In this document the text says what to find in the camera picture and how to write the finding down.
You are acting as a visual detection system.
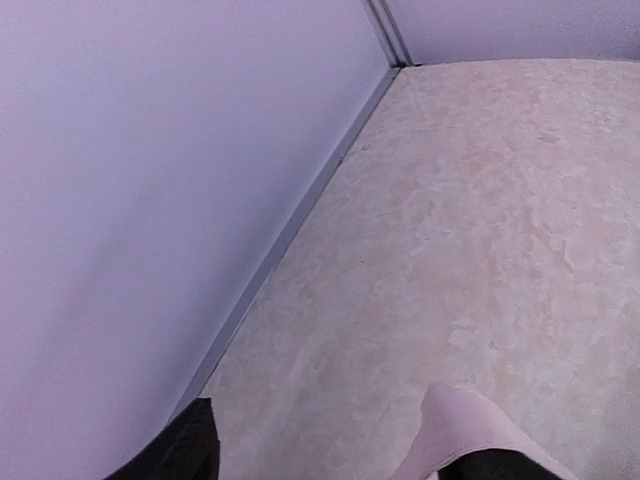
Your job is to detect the pink and black umbrella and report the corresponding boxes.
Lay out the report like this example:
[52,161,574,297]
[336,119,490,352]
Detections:
[110,383,574,479]

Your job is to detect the right aluminium corner post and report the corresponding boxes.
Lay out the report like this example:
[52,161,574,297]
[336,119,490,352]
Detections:
[362,0,414,68]

